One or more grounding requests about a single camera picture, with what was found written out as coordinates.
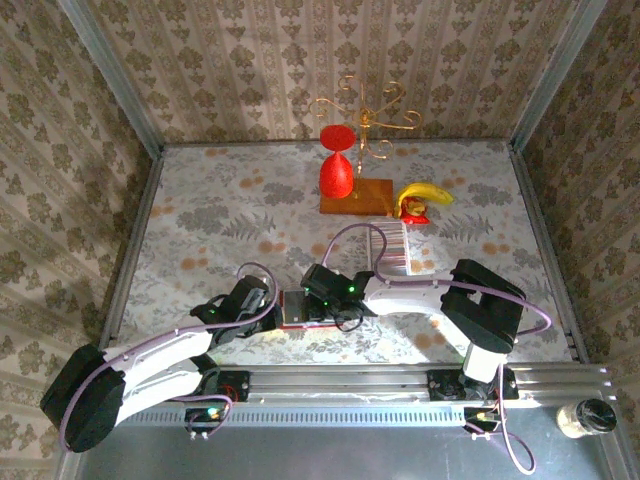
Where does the red hourglass-shaped ornament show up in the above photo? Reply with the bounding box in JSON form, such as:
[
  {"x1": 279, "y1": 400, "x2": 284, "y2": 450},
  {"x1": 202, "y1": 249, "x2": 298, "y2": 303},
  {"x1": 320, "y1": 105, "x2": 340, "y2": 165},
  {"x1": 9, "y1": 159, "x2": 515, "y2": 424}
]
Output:
[{"x1": 318, "y1": 124, "x2": 358, "y2": 199}]

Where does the gold wire stand wooden base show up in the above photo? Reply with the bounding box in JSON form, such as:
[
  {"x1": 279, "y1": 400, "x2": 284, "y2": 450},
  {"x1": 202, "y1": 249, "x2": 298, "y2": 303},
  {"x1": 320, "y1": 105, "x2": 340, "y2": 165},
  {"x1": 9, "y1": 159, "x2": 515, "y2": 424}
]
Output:
[{"x1": 307, "y1": 74, "x2": 424, "y2": 218}]

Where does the red yellow toy figure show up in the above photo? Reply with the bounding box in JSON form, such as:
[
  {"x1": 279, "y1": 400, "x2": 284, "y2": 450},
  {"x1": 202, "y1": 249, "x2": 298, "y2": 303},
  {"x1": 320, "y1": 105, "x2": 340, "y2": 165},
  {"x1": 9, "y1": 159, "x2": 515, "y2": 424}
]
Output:
[{"x1": 394, "y1": 196, "x2": 433, "y2": 226}]

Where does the aluminium corner post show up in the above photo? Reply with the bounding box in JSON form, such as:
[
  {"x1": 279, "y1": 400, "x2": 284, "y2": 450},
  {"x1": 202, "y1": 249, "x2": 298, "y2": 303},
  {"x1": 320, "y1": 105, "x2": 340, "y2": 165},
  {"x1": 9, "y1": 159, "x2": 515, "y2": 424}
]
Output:
[
  {"x1": 508, "y1": 0, "x2": 609, "y2": 151},
  {"x1": 58, "y1": 0, "x2": 167, "y2": 151}
]

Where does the small connector board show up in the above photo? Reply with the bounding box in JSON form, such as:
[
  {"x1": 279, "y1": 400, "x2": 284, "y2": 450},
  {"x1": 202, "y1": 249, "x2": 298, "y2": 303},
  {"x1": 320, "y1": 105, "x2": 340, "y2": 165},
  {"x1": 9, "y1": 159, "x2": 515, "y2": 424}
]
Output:
[
  {"x1": 184, "y1": 405, "x2": 224, "y2": 442},
  {"x1": 461, "y1": 405, "x2": 504, "y2": 442}
]

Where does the white card tray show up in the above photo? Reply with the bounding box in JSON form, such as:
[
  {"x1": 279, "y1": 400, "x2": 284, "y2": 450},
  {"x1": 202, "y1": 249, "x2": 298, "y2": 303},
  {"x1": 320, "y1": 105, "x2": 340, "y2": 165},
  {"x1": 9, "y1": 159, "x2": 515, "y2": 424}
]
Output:
[{"x1": 366, "y1": 220, "x2": 416, "y2": 278}]

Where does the aluminium mounting rail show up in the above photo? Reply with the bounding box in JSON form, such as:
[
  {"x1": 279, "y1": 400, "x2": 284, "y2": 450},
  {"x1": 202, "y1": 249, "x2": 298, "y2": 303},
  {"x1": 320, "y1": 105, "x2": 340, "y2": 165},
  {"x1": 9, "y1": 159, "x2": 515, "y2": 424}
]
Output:
[{"x1": 124, "y1": 363, "x2": 619, "y2": 405}]

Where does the stack of credit cards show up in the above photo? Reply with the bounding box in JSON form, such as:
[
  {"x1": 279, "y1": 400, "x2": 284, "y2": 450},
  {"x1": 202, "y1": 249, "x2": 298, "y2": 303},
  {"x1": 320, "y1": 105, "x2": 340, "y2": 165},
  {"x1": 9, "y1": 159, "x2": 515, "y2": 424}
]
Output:
[{"x1": 370, "y1": 224, "x2": 408, "y2": 274}]

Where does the aluminium table side rail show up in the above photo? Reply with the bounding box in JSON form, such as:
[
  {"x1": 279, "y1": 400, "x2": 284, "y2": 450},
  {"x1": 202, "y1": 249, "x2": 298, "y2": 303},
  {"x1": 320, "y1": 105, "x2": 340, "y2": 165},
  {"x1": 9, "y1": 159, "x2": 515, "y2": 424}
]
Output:
[
  {"x1": 97, "y1": 144, "x2": 169, "y2": 352},
  {"x1": 509, "y1": 142, "x2": 592, "y2": 364}
]

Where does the glass jar black lid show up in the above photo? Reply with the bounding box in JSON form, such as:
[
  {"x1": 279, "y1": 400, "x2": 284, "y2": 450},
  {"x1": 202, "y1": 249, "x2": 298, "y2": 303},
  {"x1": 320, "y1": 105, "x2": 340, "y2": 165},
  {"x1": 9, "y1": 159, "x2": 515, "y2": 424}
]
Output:
[{"x1": 555, "y1": 397, "x2": 619, "y2": 441}]

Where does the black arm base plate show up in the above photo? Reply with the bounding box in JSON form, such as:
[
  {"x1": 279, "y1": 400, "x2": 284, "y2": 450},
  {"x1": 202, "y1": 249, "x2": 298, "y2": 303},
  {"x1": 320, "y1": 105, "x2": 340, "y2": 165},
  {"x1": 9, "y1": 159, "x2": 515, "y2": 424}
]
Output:
[
  {"x1": 169, "y1": 367, "x2": 252, "y2": 403},
  {"x1": 426, "y1": 368, "x2": 520, "y2": 402}
]

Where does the perforated grey cable duct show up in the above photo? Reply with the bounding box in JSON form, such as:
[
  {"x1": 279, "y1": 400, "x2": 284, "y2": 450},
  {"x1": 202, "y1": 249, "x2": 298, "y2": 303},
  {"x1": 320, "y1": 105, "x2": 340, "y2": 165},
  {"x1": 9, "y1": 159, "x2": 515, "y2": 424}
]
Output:
[{"x1": 117, "y1": 402, "x2": 467, "y2": 427}]

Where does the yellow banana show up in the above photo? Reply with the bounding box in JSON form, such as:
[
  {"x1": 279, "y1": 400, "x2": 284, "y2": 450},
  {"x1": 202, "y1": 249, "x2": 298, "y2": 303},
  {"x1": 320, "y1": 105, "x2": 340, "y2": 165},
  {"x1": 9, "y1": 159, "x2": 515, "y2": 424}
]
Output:
[{"x1": 396, "y1": 181, "x2": 457, "y2": 214}]

